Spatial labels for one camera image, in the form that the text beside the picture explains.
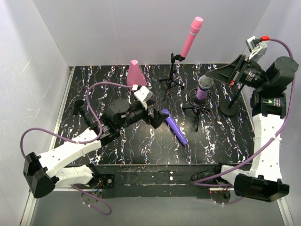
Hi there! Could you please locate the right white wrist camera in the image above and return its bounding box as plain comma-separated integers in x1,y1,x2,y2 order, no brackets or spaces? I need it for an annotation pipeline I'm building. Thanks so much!
246,35,270,60

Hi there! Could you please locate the black clip mic stand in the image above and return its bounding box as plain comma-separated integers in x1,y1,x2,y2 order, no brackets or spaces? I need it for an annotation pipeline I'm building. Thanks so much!
72,100,92,130

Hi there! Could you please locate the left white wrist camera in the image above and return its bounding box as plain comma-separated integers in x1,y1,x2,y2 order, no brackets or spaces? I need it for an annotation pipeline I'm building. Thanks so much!
132,84,153,110

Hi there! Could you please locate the silver microphone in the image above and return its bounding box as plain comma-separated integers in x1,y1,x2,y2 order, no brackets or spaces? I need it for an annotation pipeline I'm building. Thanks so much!
253,42,268,62

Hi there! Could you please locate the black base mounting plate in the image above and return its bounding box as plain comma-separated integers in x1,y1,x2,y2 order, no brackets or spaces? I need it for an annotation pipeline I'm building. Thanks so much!
89,164,238,202

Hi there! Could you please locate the purple plastic microphone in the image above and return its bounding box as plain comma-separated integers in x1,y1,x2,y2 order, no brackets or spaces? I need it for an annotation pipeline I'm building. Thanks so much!
161,109,188,146

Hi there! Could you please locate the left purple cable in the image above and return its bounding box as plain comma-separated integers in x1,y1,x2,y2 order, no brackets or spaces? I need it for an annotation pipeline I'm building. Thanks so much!
20,81,139,215

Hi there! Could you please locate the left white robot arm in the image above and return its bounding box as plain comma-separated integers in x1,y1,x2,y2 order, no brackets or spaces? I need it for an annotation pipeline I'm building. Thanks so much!
23,99,169,198

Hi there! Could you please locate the black folding tripod stand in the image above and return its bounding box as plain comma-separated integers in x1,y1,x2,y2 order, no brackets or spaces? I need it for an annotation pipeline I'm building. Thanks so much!
159,53,185,102

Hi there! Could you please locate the pink microphone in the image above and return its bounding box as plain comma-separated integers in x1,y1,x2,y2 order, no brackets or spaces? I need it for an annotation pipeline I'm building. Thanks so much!
180,16,203,58

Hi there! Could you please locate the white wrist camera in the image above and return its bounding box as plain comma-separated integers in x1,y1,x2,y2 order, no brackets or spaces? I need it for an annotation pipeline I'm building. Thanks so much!
246,35,270,60
132,84,153,110

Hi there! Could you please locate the purple glitter microphone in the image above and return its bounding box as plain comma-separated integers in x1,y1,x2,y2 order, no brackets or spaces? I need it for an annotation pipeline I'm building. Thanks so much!
196,75,214,100

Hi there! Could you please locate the black round-base mic stand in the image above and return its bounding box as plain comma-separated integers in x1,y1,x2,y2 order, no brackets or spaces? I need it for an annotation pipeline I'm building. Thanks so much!
219,84,245,118

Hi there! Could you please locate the pink metronome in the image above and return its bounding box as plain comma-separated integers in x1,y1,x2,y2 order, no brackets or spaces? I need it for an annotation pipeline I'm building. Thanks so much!
127,59,147,86

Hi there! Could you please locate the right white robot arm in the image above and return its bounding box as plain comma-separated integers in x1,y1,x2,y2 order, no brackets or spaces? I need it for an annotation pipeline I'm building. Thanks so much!
206,55,299,202

